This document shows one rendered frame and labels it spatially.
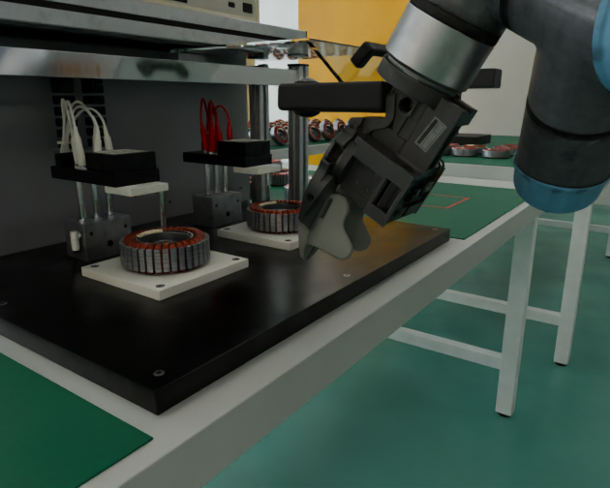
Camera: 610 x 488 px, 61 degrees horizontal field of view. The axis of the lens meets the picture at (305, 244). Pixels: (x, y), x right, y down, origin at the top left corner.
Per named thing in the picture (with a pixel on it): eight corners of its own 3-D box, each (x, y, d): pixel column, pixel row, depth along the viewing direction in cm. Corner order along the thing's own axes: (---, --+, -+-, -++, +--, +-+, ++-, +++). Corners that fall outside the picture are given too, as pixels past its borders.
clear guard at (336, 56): (417, 87, 85) (420, 49, 84) (343, 84, 66) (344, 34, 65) (265, 90, 103) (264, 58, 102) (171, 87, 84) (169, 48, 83)
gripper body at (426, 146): (377, 234, 44) (456, 107, 37) (305, 176, 47) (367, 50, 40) (413, 218, 50) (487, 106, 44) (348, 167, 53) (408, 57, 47)
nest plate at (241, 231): (342, 230, 88) (342, 224, 88) (289, 251, 76) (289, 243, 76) (273, 220, 96) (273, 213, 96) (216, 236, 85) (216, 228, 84)
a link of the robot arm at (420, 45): (392, -6, 38) (434, 10, 45) (364, 52, 41) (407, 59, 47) (475, 43, 36) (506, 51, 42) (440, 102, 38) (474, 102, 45)
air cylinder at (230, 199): (242, 220, 96) (241, 191, 95) (213, 228, 90) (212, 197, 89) (223, 217, 99) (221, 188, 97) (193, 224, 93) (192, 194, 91)
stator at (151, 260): (228, 259, 68) (227, 231, 67) (161, 282, 60) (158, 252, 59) (171, 246, 75) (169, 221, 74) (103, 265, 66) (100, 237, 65)
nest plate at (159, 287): (249, 266, 69) (248, 258, 69) (159, 301, 57) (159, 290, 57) (173, 249, 77) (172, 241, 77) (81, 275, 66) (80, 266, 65)
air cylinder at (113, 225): (134, 250, 77) (130, 213, 75) (88, 262, 71) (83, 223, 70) (112, 244, 80) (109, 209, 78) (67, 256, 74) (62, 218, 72)
